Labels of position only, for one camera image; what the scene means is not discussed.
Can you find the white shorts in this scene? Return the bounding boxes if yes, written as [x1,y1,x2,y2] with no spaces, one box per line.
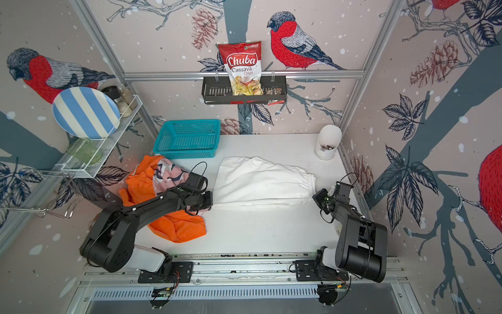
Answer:
[213,157,316,209]

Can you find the blue striped plate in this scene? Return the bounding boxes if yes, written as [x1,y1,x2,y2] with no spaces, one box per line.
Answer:
[52,87,120,139]

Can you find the aluminium mounting rail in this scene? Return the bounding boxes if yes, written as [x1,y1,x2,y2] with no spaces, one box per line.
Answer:
[78,253,409,285]

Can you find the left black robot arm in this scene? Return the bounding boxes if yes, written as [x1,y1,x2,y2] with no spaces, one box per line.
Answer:
[79,173,213,273]

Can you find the clear spice jar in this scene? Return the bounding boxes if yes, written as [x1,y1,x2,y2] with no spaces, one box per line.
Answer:
[117,85,137,119]

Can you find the white ceramic holder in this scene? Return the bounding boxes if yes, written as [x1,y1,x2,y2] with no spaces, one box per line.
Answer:
[315,125,343,160]

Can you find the red Chuba chips bag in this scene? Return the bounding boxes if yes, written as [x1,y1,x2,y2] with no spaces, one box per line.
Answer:
[218,41,264,96]

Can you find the teal plastic basket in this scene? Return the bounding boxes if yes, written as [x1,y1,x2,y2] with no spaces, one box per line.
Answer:
[153,119,221,160]

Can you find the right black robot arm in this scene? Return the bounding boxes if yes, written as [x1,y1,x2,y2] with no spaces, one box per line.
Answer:
[312,181,388,283]

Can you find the orange garment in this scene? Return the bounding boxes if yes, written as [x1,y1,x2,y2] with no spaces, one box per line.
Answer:
[119,155,208,243]

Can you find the dark lid spice jar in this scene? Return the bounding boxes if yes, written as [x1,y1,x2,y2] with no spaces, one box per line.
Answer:
[101,86,128,115]

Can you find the white wire wall rack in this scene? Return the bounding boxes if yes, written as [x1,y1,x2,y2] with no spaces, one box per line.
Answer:
[1,95,142,225]

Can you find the pink patterned garment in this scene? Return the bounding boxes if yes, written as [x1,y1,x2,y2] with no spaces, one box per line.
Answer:
[152,158,189,195]

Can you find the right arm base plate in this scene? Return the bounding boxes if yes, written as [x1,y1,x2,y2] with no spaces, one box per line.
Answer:
[289,260,349,283]

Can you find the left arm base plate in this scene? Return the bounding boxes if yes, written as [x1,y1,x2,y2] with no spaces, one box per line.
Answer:
[137,262,194,284]

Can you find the black wall shelf basket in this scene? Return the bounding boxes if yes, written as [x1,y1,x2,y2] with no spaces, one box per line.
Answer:
[201,76,288,105]

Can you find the green glass cup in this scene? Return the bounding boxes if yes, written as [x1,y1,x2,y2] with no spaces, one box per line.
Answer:
[67,138,103,165]

